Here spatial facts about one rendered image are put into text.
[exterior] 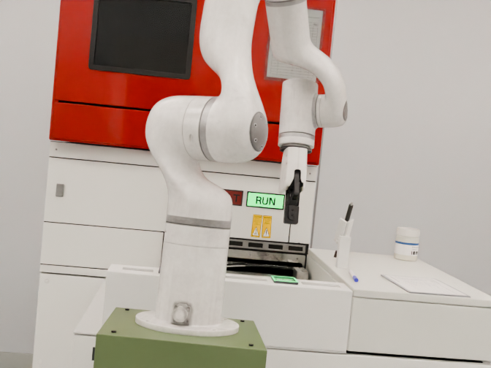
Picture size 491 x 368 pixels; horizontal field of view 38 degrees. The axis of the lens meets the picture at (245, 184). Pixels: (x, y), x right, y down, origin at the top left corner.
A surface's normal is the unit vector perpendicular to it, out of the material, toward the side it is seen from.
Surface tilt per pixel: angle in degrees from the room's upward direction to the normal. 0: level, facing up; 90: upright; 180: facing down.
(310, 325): 90
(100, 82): 90
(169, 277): 86
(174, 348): 90
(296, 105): 78
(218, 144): 118
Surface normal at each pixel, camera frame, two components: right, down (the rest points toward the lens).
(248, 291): 0.08, 0.06
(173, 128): -0.45, 0.04
